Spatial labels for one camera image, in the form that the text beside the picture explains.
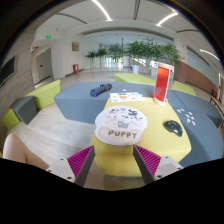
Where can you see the yellow-green table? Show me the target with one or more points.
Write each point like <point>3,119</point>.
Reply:
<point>119,160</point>

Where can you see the blue rolled cloth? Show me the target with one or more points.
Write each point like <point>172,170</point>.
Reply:
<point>99,90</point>

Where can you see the white illustrated sheet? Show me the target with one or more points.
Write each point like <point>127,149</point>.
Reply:
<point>126,97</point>

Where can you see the potted green plants row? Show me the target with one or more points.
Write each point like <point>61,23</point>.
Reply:
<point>139,52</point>

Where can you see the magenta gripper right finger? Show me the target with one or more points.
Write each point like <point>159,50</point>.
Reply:
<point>152,166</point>

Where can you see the grey cube seat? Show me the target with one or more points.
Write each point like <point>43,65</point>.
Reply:
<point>25,109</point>

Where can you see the lime green far bench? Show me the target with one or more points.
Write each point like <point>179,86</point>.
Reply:
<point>140,79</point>

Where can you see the dark wall screen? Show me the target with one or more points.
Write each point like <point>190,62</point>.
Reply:
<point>7,70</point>

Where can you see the white puppy mouse pad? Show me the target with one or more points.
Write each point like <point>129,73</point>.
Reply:
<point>120,125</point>

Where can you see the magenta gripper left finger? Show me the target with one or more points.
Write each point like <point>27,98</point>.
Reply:
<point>75,168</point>

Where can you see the red fire extinguisher box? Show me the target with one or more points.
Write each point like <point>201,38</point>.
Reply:
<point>75,68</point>

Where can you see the person's bare knee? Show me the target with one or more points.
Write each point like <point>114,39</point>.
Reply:
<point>14,149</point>

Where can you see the lime green sofa block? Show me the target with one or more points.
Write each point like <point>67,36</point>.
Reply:
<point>44,96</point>

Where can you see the black computer mouse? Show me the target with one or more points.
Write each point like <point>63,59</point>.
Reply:
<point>173,127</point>

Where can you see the red framed sign stand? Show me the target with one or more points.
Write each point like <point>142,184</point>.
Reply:
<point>162,82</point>

